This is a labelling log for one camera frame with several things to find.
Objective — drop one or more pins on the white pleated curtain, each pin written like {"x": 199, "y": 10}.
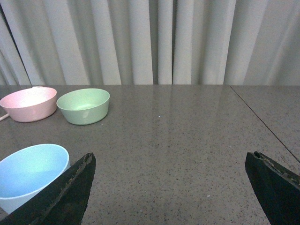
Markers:
{"x": 91, "y": 42}

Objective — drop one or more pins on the pink plastic bowl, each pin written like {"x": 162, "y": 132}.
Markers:
{"x": 30, "y": 104}

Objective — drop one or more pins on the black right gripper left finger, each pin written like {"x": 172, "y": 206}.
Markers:
{"x": 63, "y": 202}

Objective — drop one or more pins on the green plastic bowl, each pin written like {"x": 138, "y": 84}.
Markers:
{"x": 84, "y": 106}

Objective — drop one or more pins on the light blue plastic cup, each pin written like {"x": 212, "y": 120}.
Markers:
{"x": 26, "y": 172}

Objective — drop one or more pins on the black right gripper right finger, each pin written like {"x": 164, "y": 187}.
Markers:
{"x": 276, "y": 188}

